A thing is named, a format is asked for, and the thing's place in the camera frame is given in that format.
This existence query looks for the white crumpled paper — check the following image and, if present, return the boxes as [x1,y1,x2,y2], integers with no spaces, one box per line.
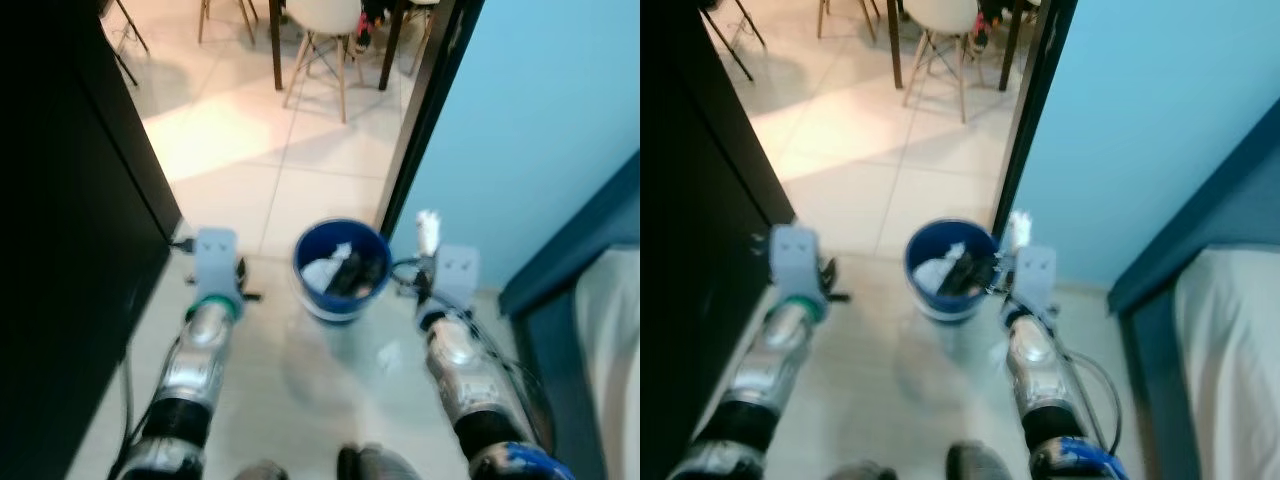
[300,243,346,291]
[915,245,961,291]

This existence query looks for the black cabinet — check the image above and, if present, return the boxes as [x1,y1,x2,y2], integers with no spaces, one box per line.
[640,0,796,480]
[0,0,184,480]

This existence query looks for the cream bed sheet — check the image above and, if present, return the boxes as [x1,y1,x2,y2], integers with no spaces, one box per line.
[575,245,641,480]
[1172,245,1280,480]

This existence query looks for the white chair wooden legs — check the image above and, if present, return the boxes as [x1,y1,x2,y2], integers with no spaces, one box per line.
[903,0,986,124]
[283,0,363,124]

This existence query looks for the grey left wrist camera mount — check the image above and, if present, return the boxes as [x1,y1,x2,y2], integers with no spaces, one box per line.
[770,225,823,301]
[193,228,241,301]

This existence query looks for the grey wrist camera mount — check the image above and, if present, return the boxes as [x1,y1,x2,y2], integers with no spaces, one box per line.
[770,225,823,301]
[193,228,241,301]
[435,245,481,311]
[1012,245,1058,311]

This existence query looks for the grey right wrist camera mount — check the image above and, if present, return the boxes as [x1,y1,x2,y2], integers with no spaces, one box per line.
[435,245,481,311]
[1012,245,1058,311]

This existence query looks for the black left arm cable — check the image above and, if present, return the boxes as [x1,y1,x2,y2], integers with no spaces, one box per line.
[118,236,199,471]

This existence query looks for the dark door frame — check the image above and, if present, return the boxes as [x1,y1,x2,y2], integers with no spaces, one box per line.
[990,0,1079,236]
[378,0,486,236]

